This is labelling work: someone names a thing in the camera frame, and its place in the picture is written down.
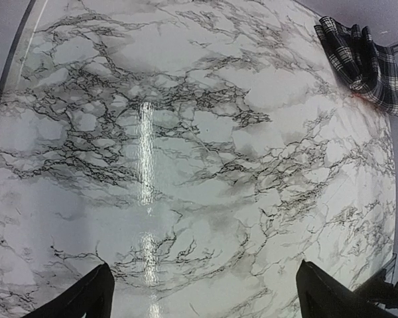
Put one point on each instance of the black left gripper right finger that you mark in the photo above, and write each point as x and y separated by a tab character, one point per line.
320	295

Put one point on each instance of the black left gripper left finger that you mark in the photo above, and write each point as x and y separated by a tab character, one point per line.
91	296

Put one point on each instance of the black white plaid garment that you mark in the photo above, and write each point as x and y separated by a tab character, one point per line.
368	69

